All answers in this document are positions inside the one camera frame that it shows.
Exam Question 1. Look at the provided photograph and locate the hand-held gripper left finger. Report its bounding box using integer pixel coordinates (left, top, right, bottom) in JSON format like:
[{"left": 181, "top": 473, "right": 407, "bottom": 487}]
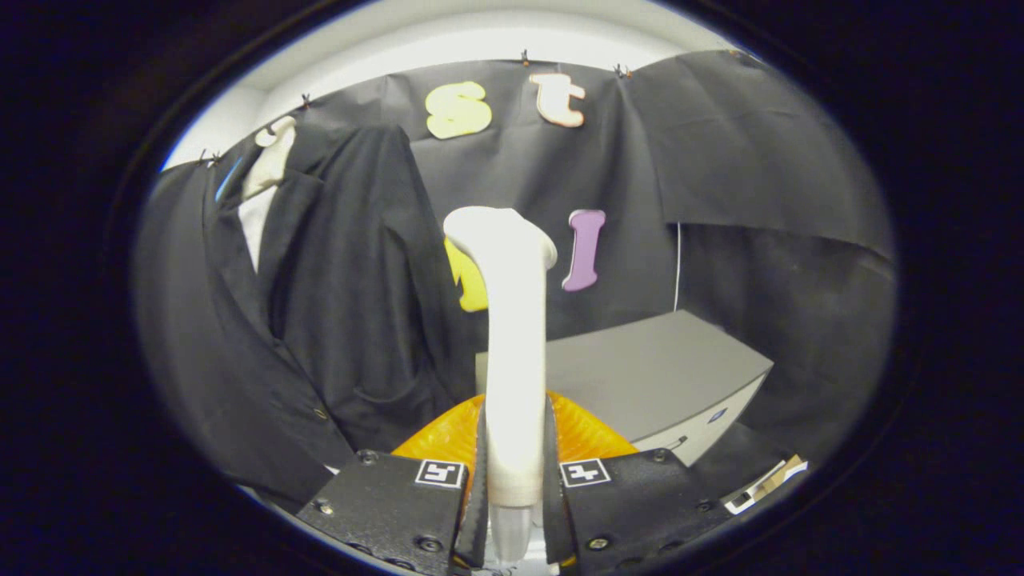
[{"left": 294, "top": 394, "right": 490, "bottom": 576}]

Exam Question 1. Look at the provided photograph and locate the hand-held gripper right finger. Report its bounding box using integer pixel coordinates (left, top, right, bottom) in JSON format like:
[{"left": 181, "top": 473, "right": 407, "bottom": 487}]
[{"left": 542, "top": 390, "right": 734, "bottom": 573}]

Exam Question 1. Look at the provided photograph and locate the white garment steamer handle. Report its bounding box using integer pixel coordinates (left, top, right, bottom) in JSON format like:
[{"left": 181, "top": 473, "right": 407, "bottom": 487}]
[{"left": 444, "top": 206, "right": 558, "bottom": 509}]

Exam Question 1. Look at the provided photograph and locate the black suit jacket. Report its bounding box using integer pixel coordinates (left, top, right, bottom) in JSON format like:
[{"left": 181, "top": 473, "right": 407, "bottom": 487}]
[{"left": 140, "top": 124, "right": 474, "bottom": 506}]

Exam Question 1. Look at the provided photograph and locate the grey cabinet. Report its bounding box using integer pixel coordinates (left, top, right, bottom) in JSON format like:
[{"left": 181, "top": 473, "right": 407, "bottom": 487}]
[{"left": 476, "top": 310, "right": 775, "bottom": 467}]

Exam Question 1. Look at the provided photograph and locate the brown cardboard box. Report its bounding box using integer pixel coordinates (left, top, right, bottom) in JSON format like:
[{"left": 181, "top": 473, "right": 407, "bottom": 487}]
[{"left": 724, "top": 454, "right": 809, "bottom": 515}]

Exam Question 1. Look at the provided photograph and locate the black backdrop cloth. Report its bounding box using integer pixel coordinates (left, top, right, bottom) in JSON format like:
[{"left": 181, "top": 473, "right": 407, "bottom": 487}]
[{"left": 132, "top": 50, "right": 897, "bottom": 513}]

